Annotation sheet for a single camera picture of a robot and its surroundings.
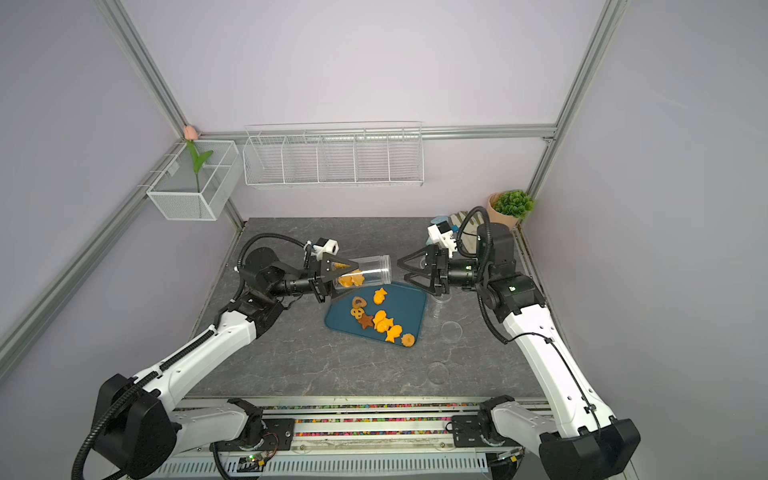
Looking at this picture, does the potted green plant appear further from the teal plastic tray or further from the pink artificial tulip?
the pink artificial tulip

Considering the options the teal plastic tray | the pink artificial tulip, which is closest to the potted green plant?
the teal plastic tray

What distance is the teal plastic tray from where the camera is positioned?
0.91m
